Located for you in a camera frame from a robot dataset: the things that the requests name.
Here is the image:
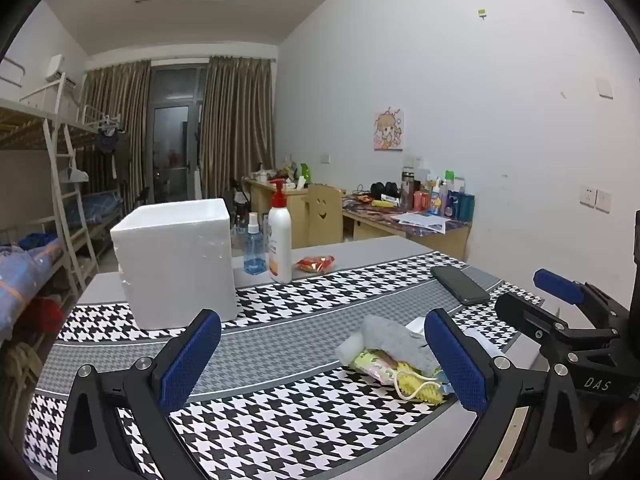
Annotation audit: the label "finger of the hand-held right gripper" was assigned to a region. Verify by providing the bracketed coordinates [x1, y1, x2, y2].
[494, 291, 622, 357]
[533, 268, 635, 328]

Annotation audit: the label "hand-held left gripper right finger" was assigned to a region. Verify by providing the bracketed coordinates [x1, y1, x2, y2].
[424, 308, 590, 480]

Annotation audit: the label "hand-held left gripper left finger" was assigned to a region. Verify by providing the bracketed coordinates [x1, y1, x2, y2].
[56, 308, 223, 480]

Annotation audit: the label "yellow foam net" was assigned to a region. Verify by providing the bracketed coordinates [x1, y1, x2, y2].
[395, 367, 446, 404]

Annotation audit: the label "grey fuzzy cloth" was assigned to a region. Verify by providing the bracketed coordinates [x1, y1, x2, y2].
[361, 315, 441, 376]

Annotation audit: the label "white foam box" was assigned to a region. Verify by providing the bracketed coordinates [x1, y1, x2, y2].
[110, 198, 239, 332]

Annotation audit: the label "person's right hand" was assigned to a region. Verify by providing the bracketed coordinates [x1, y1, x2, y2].
[580, 400, 638, 446]

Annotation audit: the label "black phone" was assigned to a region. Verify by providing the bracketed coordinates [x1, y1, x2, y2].
[430, 265, 492, 306]

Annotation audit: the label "floral tissue packet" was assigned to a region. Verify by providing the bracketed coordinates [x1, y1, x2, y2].
[350, 349, 402, 386]

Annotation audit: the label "houndstooth tablecloth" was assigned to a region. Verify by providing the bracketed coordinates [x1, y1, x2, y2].
[25, 251, 546, 480]

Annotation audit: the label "blue spray bottle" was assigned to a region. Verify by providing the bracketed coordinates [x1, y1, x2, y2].
[243, 212, 269, 276]

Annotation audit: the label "white papers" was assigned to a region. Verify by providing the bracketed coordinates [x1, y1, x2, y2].
[391, 211, 448, 234]

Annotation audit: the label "group of toiletry bottles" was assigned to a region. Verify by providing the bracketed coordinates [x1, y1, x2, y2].
[400, 167, 476, 221]

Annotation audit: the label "red plastic bag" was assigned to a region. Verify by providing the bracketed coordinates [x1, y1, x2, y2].
[30, 295, 67, 334]

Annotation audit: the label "white pump bottle red cap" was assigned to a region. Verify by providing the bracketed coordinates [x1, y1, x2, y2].
[267, 178, 293, 284]

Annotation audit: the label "red snack packet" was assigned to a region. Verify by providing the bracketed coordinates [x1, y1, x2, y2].
[294, 255, 335, 275]

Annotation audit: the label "wooden desk with printed cover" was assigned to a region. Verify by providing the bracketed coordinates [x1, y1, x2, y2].
[342, 194, 472, 262]

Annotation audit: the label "olive cloth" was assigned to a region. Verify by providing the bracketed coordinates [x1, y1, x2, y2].
[5, 342, 44, 391]

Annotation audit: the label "blue checked mattress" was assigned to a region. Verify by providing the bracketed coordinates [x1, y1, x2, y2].
[65, 192, 123, 228]

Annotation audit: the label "light wooden desk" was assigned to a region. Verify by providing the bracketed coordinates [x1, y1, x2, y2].
[242, 176, 346, 249]

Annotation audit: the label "blue plaid quilt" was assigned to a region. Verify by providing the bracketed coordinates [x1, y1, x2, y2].
[0, 240, 66, 341]

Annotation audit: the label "white metal ladder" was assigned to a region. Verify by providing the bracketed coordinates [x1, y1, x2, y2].
[42, 120, 98, 297]

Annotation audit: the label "wooden smiley face chair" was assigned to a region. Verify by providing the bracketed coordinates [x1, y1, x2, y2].
[306, 183, 346, 247]

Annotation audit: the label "glass balcony door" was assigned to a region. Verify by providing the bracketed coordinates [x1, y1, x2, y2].
[149, 65, 208, 206]

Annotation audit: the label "dark hanging clothes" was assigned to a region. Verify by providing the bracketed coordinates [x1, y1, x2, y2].
[97, 127, 122, 181]

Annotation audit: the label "brown curtain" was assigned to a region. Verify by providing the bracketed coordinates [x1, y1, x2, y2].
[200, 55, 277, 201]
[80, 60, 152, 216]

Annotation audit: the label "white metal bunk bed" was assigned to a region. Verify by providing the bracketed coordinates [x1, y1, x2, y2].
[80, 105, 126, 246]
[0, 57, 101, 321]

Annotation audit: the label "white air conditioner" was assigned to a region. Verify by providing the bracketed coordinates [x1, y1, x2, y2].
[44, 55, 79, 86]

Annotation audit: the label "double wall socket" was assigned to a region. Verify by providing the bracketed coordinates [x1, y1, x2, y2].
[580, 186, 614, 210]

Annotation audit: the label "pink cartoon wall poster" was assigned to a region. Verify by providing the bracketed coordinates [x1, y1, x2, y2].
[372, 107, 405, 152]

